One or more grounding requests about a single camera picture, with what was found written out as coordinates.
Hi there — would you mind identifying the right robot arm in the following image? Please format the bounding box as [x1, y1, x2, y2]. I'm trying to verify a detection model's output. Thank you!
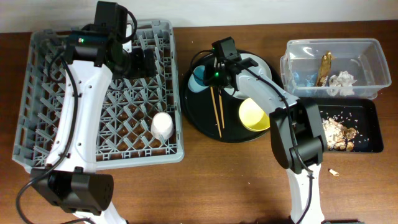
[203, 37, 327, 223]

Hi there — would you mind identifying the black rectangular tray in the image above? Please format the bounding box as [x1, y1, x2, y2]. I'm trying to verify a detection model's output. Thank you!
[313, 98, 384, 153]

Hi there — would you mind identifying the brown gold snack wrapper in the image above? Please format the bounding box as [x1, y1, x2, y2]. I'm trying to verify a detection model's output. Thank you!
[315, 51, 335, 87]

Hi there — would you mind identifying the light blue plastic cup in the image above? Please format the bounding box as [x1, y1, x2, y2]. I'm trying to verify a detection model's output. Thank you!
[188, 65, 208, 93]

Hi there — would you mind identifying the food crumb on table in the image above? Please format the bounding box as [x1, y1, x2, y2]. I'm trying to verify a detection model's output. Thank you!
[328, 169, 340, 177]

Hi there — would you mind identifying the pink plastic cup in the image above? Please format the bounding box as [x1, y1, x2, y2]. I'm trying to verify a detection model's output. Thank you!
[150, 112, 174, 140]

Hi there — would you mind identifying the white tissue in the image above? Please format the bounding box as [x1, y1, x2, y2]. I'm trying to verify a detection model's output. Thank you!
[327, 71, 357, 96]

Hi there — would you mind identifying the food scraps pile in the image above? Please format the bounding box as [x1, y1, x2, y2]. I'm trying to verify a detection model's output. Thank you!
[322, 118, 358, 152]

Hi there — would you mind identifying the blue wrapper in bin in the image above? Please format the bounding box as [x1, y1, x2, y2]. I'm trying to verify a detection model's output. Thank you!
[293, 72, 318, 87]

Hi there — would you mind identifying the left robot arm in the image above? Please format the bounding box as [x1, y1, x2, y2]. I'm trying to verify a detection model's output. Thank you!
[29, 1, 155, 223]

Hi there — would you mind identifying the round black serving tray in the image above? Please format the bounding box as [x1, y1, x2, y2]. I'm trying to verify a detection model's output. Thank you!
[180, 71, 267, 143]

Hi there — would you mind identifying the grey round plate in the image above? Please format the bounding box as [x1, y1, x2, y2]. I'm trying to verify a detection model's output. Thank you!
[223, 53, 272, 100]

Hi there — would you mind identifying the clear plastic waste bin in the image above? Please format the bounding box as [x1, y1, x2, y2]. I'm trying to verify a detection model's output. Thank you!
[280, 39, 392, 99]

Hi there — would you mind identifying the grey plastic dishwasher rack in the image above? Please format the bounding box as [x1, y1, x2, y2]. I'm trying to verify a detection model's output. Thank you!
[12, 19, 184, 171]

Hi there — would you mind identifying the yellow bowl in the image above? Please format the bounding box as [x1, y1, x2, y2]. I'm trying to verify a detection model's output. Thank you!
[238, 98, 270, 132]

